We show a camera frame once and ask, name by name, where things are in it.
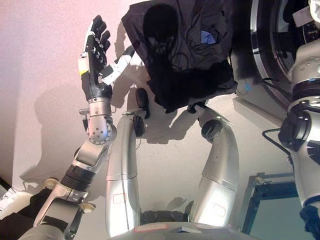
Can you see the white sneaker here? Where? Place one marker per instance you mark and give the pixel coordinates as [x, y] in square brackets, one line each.
[15, 202]

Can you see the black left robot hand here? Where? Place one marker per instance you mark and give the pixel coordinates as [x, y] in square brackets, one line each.
[96, 75]

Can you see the silver left robot leg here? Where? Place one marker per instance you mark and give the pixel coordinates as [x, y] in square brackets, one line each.
[122, 162]

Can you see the dark framed glass cart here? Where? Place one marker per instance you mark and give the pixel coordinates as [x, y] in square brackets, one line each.
[270, 212]

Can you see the grey front-load washing machine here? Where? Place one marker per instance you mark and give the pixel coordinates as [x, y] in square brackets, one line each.
[270, 37]

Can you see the black clothes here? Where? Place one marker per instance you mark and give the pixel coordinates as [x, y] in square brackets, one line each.
[190, 75]

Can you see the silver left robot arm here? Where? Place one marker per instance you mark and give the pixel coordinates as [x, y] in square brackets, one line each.
[96, 150]

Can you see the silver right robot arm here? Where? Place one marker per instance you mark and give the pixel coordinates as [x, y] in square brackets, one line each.
[310, 155]

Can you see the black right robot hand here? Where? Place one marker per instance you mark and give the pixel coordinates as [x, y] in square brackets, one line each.
[315, 7]

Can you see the black left robot foot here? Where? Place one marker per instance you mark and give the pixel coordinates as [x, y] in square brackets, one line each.
[143, 100]

